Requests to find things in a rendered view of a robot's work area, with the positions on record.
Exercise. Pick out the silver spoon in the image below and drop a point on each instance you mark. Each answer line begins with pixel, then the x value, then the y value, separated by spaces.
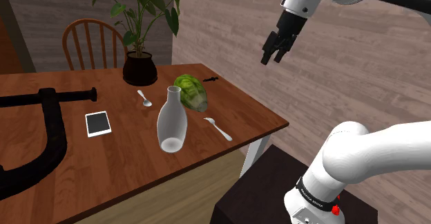
pixel 145 99

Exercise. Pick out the small black elongated object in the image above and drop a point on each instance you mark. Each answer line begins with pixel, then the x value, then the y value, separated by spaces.
pixel 211 79

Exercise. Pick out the potted green plant black pot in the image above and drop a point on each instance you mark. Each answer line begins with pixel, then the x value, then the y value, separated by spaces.
pixel 139 66

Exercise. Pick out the wooden table with white legs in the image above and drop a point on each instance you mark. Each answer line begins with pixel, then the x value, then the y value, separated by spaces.
pixel 118 156

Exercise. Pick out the wooden chair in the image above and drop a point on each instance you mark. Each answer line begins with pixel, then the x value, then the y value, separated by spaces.
pixel 91 44

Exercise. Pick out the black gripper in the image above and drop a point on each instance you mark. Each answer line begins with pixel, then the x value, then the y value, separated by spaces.
pixel 289 24

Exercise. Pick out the dark robot stand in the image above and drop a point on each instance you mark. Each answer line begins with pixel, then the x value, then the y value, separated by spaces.
pixel 266 193

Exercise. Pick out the white tablet with dark screen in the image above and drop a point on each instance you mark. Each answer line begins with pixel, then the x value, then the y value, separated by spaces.
pixel 98 123

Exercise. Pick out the green lettuce head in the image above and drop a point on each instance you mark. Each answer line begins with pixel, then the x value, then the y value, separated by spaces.
pixel 192 93

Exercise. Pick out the silver fork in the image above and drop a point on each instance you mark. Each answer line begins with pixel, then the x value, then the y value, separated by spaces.
pixel 219 129

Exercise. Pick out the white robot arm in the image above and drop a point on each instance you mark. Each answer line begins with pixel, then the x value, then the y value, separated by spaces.
pixel 357 156

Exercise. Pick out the clear glass bottle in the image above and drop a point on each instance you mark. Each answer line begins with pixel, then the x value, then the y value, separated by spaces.
pixel 172 124

